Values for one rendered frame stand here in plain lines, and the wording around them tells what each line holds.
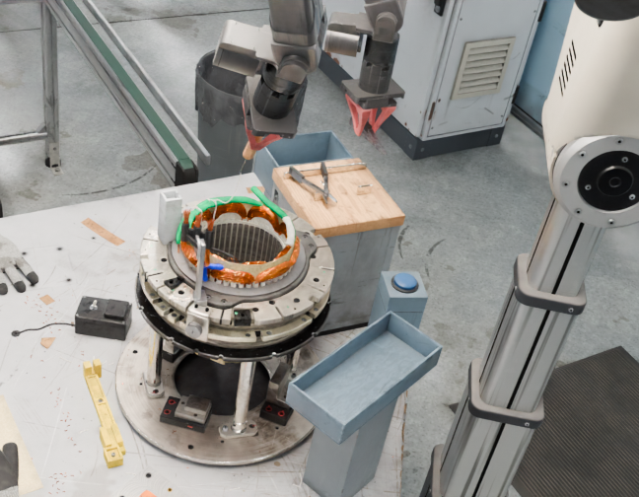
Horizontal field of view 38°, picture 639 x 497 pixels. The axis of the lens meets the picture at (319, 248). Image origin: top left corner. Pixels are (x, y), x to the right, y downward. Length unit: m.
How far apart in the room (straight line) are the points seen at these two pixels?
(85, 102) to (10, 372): 2.43
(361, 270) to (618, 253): 2.14
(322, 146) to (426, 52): 1.87
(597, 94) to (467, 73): 2.65
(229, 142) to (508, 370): 1.81
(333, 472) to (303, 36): 0.73
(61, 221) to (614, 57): 1.31
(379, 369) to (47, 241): 0.86
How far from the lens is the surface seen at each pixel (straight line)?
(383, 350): 1.51
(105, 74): 2.78
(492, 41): 3.85
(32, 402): 1.71
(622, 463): 2.96
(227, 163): 3.22
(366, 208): 1.74
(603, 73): 1.19
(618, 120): 1.24
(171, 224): 1.51
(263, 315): 1.42
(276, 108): 1.30
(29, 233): 2.07
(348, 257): 1.75
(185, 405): 1.63
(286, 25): 1.14
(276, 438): 1.65
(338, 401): 1.42
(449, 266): 3.43
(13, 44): 4.51
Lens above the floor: 2.05
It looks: 38 degrees down
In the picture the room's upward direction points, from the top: 11 degrees clockwise
